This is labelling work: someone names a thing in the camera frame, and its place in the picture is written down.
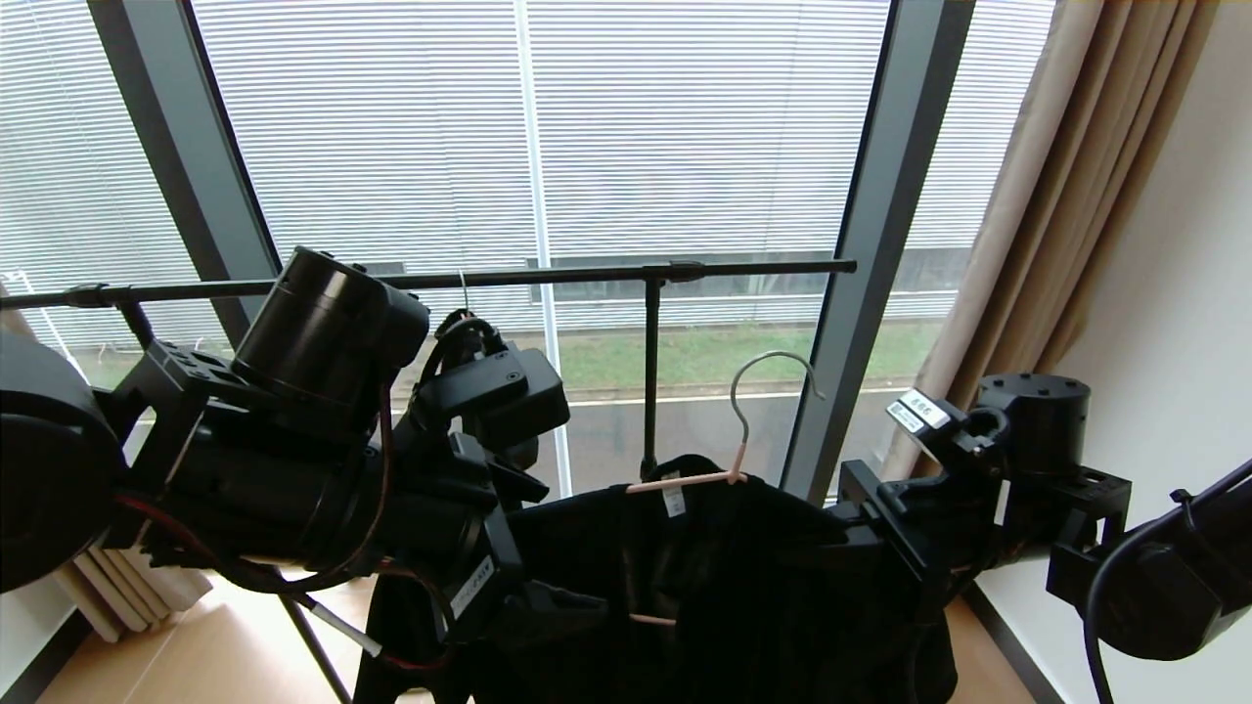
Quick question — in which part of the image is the black garment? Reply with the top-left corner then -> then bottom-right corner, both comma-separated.
357,455 -> 960,704

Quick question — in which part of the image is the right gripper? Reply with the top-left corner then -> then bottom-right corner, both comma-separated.
836,460 -> 1010,597

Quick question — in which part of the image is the window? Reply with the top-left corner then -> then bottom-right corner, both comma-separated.
0,0 -> 1057,509

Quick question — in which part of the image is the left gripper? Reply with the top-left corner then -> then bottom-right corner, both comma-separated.
166,420 -> 610,648

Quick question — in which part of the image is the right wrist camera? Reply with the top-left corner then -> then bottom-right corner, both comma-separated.
885,389 -> 1008,470

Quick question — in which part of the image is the black clothes rack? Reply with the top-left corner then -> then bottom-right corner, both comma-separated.
0,258 -> 859,704

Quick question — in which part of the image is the beige curtain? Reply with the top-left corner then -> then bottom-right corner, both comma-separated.
0,284 -> 214,644
880,0 -> 1224,480

